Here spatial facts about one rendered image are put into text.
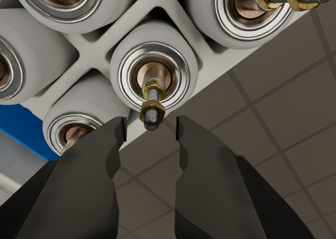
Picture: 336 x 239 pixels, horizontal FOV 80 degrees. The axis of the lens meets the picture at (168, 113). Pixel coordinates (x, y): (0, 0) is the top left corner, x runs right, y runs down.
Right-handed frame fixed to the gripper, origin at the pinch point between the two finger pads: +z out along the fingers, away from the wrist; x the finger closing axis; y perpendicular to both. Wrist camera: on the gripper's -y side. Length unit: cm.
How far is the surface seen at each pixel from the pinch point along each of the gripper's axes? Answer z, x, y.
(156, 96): 4.0, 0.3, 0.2
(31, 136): 25.0, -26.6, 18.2
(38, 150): 23.1, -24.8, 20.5
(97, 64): 16.6, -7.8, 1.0
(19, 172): 18.8, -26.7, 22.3
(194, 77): 9.7, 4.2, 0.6
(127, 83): 9.3, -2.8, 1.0
